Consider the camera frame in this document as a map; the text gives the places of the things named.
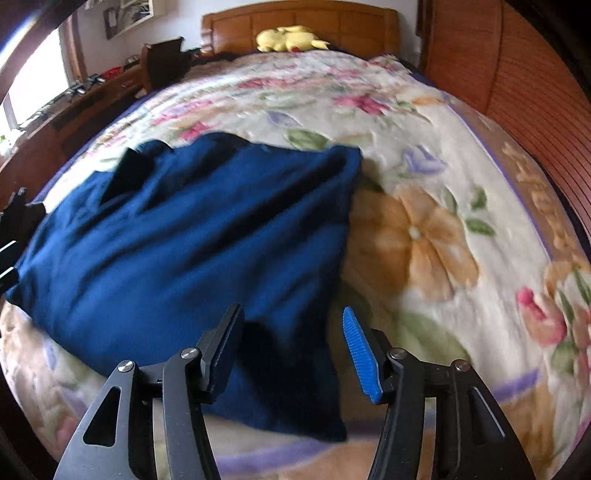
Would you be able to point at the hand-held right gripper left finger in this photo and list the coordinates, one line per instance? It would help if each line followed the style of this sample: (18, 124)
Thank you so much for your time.
(227, 339)

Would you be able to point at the bright window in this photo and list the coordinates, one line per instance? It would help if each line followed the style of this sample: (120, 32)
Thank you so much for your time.
(37, 78)

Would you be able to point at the wooden chair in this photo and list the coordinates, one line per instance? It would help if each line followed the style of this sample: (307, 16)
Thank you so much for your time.
(161, 64)

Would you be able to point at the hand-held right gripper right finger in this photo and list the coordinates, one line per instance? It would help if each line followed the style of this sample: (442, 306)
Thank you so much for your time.
(360, 355)

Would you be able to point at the slatted wooden wardrobe door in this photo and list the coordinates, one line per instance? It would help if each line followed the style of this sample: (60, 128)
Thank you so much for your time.
(521, 92)

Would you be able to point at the row of small desk things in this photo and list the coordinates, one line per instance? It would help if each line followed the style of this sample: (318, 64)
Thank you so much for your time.
(87, 85)

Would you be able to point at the long wooden desk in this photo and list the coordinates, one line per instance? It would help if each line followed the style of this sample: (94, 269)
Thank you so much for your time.
(92, 110)

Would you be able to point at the floral fleece blanket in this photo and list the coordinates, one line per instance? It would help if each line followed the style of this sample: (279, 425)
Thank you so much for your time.
(438, 184)

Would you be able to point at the wooden bed headboard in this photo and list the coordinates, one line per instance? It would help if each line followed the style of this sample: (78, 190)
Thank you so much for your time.
(351, 27)

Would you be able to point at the yellow plush toy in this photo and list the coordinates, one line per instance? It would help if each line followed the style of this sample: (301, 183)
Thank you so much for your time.
(286, 39)

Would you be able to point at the large blue garment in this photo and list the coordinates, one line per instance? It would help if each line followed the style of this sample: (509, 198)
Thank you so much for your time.
(184, 240)

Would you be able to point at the navy bed sheet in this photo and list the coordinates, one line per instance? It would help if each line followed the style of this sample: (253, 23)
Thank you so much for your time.
(415, 71)

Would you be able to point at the framed wall picture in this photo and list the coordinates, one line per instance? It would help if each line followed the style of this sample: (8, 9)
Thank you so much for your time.
(134, 16)

